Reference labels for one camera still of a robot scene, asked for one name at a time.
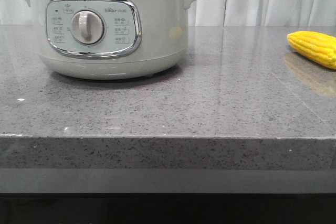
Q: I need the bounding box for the yellow corn cob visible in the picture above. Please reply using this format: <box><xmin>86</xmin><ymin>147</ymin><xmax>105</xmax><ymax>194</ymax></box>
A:
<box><xmin>287</xmin><ymin>31</ymin><xmax>335</xmax><ymax>70</ymax></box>

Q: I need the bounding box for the pale green electric cooking pot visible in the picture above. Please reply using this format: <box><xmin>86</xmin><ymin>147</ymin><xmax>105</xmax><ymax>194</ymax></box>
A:
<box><xmin>25</xmin><ymin>0</ymin><xmax>196</xmax><ymax>80</ymax></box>

